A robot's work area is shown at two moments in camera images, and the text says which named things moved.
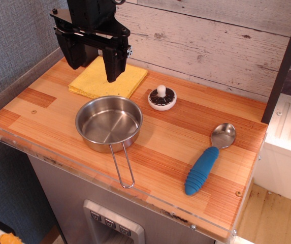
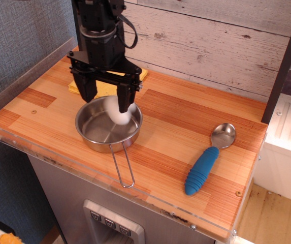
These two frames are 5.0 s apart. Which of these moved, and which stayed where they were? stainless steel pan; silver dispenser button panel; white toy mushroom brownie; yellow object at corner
Moved: white toy mushroom brownie
Stayed: silver dispenser button panel; yellow object at corner; stainless steel pan
